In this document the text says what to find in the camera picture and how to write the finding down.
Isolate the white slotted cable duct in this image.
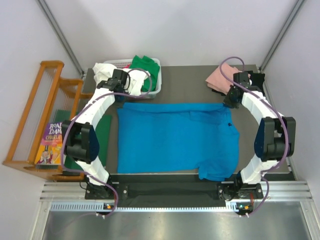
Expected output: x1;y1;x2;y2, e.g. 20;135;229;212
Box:
49;201;253;213

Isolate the black folded t-shirt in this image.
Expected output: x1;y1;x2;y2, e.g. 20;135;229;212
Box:
212;70;266;96

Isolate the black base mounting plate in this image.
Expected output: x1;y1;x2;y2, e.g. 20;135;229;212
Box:
84;181;264;201

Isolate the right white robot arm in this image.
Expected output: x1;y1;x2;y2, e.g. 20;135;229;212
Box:
224;72;296;198

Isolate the left aluminium frame post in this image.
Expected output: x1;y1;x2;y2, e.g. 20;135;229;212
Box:
35;0;85;77

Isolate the white t-shirt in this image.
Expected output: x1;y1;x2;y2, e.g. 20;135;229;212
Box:
93;63;149;96

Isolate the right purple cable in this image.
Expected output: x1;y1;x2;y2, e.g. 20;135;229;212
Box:
219;56;292;219

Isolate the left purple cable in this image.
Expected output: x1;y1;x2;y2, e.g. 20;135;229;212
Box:
59;68;155;221

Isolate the right aluminium frame post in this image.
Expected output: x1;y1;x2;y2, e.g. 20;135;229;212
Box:
258;0;307;72

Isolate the white plastic laundry basket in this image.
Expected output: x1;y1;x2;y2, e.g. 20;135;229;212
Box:
103;57;162;99

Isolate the blue t-shirt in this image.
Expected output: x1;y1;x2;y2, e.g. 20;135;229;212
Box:
117;103;240;182

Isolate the green t-shirt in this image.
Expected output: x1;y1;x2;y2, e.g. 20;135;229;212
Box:
129;54;161;93

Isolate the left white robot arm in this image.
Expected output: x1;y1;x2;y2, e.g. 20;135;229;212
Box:
61;69;131;199

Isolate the Roald Dahl book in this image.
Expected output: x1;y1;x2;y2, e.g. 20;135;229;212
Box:
34;122;63;165

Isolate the pink folded t-shirt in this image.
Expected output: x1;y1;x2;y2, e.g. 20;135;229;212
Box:
205;63;241;95

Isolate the wooden book rack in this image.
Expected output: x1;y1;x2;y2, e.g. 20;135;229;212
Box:
3;60;93;182

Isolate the aluminium frame post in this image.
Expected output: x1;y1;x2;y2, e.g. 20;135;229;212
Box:
258;0;307;72
35;0;85;77

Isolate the purple cable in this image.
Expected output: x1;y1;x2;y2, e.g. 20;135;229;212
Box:
219;56;292;219
59;68;155;221

